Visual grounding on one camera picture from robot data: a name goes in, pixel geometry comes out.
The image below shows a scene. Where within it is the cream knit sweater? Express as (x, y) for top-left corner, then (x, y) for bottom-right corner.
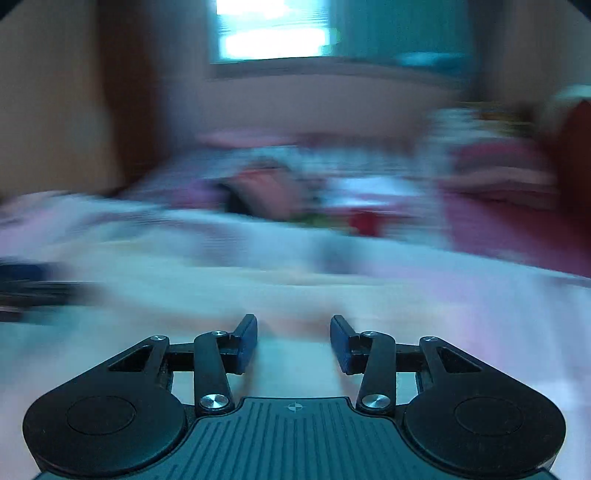
(83, 265), (467, 403)

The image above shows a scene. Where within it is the pink flat pillow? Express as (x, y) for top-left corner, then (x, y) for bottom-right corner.
(198, 129), (298, 149)

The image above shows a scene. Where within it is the window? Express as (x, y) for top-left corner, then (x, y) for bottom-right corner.
(208, 0), (345, 65)

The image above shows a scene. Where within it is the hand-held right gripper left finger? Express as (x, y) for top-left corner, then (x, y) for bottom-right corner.
(99, 315), (257, 414)

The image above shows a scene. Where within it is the red and white headboard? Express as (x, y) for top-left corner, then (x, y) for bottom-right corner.
(551, 85), (591, 280)

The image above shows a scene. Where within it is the dark wooden door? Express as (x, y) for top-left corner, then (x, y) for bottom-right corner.
(95, 0), (158, 195)

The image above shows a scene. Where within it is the striped bed sheet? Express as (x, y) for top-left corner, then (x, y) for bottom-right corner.
(134, 131), (591, 280)

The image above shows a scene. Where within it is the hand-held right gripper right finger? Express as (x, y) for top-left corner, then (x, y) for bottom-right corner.
(331, 315), (492, 414)

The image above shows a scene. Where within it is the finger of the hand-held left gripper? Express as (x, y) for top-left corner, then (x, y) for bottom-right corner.
(0, 282), (100, 309)
(0, 262), (64, 282)

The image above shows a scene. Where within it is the striped dark garment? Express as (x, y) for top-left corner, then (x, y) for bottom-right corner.
(221, 159), (325, 223)

